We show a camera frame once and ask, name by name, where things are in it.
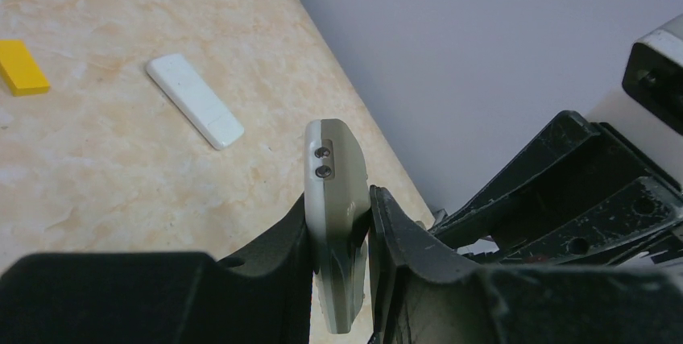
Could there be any white remote with dark screen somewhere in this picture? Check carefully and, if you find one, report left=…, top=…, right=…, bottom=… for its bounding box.
left=145, top=53, right=245, bottom=151

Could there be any white air conditioner remote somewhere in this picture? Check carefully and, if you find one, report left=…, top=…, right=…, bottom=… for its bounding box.
left=303, top=118, right=370, bottom=334

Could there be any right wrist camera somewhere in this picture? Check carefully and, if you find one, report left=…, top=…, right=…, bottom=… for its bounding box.
left=586, top=13, right=683, bottom=172

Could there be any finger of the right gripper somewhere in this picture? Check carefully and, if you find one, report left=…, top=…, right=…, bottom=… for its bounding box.
left=464, top=176, right=683, bottom=268
left=429, top=110, right=602, bottom=249

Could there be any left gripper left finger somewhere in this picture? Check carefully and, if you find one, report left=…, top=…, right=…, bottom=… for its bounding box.
left=1, top=200, right=313, bottom=343

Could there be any yellow block lower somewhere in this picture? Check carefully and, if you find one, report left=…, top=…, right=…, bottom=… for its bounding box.
left=1, top=39, right=50, bottom=97

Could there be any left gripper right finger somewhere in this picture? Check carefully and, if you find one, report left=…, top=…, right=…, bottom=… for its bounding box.
left=368, top=186, right=682, bottom=343

